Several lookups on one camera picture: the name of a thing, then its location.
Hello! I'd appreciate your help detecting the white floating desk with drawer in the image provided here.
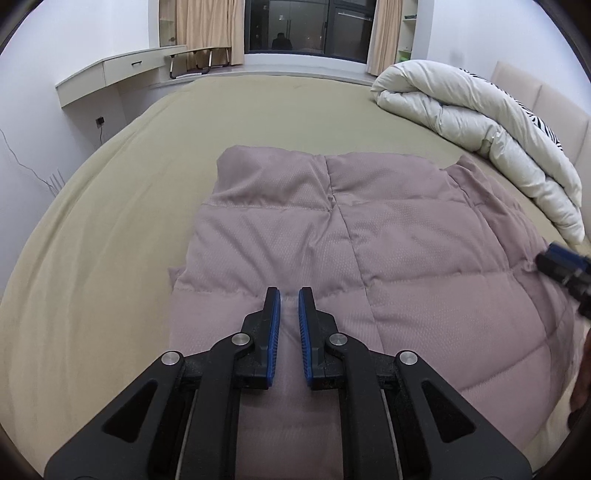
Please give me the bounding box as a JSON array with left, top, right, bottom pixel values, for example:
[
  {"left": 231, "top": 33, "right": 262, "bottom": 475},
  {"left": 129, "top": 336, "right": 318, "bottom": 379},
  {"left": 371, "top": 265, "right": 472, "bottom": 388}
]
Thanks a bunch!
[{"left": 55, "top": 45, "right": 188, "bottom": 109}]

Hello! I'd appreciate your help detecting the zebra print pillow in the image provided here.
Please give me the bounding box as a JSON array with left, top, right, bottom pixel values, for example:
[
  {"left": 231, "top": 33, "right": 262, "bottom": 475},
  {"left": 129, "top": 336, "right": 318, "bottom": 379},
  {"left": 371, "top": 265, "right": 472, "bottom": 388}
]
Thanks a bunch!
[{"left": 462, "top": 68, "right": 566, "bottom": 153}]

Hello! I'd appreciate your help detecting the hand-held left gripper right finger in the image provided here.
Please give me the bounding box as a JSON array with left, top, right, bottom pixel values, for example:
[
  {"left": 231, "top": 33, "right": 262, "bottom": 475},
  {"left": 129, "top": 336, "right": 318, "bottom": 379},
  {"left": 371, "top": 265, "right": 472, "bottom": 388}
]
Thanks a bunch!
[{"left": 298, "top": 286, "right": 536, "bottom": 480}]

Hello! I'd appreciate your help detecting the folding metal frame table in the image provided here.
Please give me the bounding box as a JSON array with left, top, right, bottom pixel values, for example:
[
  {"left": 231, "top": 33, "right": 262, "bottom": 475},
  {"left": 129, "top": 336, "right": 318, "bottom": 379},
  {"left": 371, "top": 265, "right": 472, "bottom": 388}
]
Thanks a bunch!
[{"left": 167, "top": 46, "right": 232, "bottom": 80}]

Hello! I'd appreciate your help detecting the beige padded headboard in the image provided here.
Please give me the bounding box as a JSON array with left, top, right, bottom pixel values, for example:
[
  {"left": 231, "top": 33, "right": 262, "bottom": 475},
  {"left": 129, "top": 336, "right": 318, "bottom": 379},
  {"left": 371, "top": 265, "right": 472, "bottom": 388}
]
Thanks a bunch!
[{"left": 490, "top": 60, "right": 591, "bottom": 171}]

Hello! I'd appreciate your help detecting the mauve hooded puffer coat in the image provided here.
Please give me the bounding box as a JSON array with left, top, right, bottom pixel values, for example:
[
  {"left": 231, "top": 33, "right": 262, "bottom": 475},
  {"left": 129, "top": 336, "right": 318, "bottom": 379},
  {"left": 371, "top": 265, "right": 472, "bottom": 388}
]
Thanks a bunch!
[{"left": 167, "top": 145, "right": 589, "bottom": 480}]

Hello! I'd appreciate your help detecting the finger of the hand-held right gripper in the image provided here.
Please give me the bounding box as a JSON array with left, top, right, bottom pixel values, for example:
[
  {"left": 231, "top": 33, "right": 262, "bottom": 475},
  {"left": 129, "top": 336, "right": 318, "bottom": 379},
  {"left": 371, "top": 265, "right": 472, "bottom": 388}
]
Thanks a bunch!
[{"left": 536, "top": 242, "right": 591, "bottom": 319}]

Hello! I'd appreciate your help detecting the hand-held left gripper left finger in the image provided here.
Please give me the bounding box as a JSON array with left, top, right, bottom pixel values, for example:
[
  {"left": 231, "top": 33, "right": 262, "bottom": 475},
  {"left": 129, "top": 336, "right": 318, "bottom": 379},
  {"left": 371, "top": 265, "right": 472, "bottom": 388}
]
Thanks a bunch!
[{"left": 44, "top": 286, "right": 282, "bottom": 480}]

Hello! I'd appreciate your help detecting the white wall shelf unit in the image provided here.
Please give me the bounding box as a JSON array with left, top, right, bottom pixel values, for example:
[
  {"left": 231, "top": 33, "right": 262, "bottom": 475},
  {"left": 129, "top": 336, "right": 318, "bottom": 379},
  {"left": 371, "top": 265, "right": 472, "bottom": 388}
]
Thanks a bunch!
[
  {"left": 158, "top": 0, "right": 178, "bottom": 47},
  {"left": 397, "top": 0, "right": 419, "bottom": 63}
]

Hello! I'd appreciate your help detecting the beige curtain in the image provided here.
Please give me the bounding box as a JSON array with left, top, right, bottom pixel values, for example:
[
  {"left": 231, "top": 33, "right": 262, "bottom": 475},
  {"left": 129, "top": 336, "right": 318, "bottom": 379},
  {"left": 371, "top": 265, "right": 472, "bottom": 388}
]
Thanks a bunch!
[
  {"left": 175, "top": 0, "right": 245, "bottom": 65},
  {"left": 365, "top": 0, "right": 403, "bottom": 77}
]

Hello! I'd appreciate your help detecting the dark window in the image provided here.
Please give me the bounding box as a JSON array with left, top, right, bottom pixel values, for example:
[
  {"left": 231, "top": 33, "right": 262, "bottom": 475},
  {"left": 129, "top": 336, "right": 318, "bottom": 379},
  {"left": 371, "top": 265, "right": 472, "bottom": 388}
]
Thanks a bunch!
[{"left": 244, "top": 0, "right": 377, "bottom": 63}]

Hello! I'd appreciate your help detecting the bed with olive sheet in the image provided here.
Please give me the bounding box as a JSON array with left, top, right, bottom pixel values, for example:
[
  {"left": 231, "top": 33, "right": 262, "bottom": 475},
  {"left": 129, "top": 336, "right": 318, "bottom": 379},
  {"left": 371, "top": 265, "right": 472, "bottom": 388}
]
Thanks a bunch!
[{"left": 0, "top": 74, "right": 591, "bottom": 480}]

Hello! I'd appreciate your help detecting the white folded duvet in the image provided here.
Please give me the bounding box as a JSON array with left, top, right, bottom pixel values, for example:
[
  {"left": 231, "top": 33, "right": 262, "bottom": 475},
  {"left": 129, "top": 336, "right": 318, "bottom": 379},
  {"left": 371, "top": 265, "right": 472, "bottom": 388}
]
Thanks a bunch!
[{"left": 370, "top": 59, "right": 587, "bottom": 245}]

